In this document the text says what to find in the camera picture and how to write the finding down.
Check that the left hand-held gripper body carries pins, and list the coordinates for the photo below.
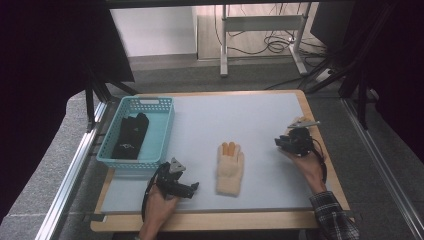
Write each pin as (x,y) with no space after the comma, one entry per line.
(170,183)

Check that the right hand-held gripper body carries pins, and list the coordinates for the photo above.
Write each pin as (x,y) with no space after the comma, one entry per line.
(300,141)

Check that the teal plastic basket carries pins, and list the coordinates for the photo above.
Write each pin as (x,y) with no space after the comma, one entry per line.
(160,133)

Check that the black glove with triangle mark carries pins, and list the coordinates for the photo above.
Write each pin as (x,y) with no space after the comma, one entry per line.
(133,136)

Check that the person's left hand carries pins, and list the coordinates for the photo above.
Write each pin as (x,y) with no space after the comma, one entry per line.
(158,208)

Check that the person's right hand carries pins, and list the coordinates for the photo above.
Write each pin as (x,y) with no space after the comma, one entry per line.
(311,170)

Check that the grey foam mat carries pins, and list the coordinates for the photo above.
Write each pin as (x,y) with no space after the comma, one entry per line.
(266,173)

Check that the white power strip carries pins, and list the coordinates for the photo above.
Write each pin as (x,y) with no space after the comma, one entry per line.
(324,75)

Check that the black metal stand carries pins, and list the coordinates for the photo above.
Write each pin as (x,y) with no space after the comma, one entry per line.
(361,100)

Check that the black tripod stand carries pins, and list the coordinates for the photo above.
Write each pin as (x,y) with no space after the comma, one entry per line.
(90,100)

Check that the dark monitor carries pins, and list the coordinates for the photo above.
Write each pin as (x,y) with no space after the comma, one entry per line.
(330,23)

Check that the black curtain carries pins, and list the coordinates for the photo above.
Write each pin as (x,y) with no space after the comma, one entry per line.
(40,83)
(400,66)

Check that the white panel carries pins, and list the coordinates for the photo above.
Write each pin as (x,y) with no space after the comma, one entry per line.
(153,30)

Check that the aluminium rail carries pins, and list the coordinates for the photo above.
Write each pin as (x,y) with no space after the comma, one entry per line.
(70,180)
(383,170)

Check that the white metal desk frame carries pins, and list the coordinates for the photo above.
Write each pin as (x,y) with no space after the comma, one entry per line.
(263,23)

